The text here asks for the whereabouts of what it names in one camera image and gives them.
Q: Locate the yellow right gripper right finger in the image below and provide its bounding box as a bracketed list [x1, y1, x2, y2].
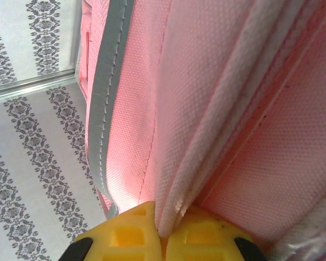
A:
[162, 203, 267, 261]

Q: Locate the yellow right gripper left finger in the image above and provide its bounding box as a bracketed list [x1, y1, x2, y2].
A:
[66, 200, 164, 261]

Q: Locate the pink backpack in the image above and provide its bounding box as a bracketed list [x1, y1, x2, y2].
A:
[75, 0, 326, 261]

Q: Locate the aluminium frame post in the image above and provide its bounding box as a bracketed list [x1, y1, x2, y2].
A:
[0, 67, 79, 106]

